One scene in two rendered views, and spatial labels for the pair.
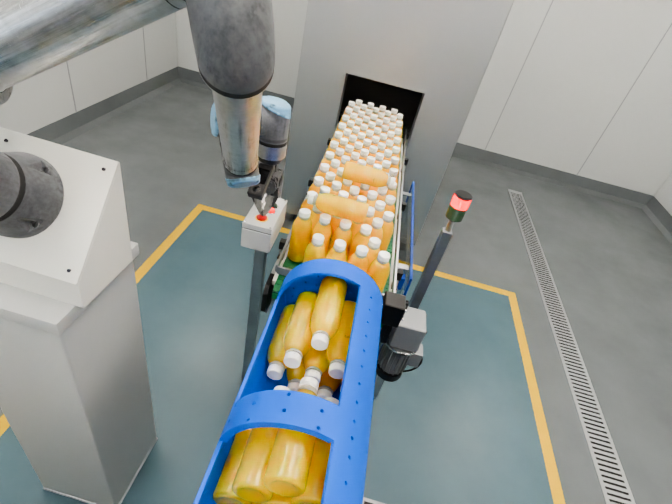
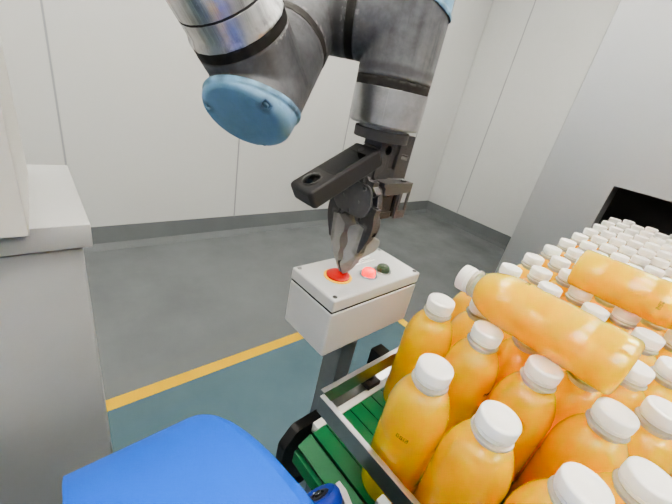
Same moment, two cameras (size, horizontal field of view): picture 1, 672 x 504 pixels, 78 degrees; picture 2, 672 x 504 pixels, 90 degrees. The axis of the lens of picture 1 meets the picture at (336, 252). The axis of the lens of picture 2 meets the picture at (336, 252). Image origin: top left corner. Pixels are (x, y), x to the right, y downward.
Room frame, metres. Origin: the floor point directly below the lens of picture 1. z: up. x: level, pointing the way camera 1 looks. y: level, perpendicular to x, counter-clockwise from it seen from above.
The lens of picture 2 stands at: (0.78, -0.03, 1.35)
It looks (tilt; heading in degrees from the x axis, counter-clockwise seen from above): 25 degrees down; 43
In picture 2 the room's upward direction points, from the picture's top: 12 degrees clockwise
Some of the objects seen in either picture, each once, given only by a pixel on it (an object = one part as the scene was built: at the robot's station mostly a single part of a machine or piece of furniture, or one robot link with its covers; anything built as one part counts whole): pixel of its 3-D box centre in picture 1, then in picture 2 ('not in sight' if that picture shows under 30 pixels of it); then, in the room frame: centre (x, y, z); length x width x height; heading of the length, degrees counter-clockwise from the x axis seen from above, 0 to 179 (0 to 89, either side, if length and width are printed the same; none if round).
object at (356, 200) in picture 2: (269, 172); (375, 174); (1.15, 0.27, 1.26); 0.09 x 0.08 x 0.12; 0
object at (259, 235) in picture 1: (264, 221); (354, 294); (1.17, 0.27, 1.05); 0.20 x 0.10 x 0.10; 0
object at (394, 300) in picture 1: (390, 310); not in sight; (1.00, -0.22, 0.95); 0.10 x 0.07 x 0.10; 90
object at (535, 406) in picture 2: (339, 246); (507, 428); (1.21, -0.01, 1.00); 0.07 x 0.07 x 0.19
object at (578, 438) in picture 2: (359, 252); (566, 475); (1.21, -0.08, 1.00); 0.07 x 0.07 x 0.19
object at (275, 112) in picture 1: (272, 121); (403, 30); (1.14, 0.27, 1.43); 0.10 x 0.09 x 0.12; 125
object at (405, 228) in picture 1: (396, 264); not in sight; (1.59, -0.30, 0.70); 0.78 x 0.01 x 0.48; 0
